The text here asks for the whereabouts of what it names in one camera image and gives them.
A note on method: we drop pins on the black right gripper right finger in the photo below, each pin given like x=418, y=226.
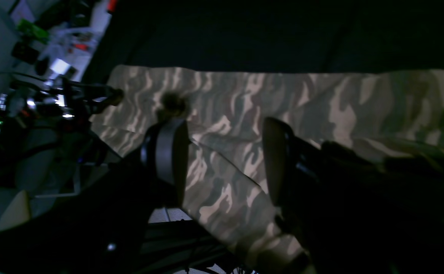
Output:
x=354, y=216

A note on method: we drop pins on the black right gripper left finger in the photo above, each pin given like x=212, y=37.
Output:
x=101, y=230

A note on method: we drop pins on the camouflage t-shirt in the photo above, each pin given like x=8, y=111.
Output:
x=394, y=114

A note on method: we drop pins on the black table cloth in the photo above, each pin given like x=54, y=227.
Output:
x=272, y=36

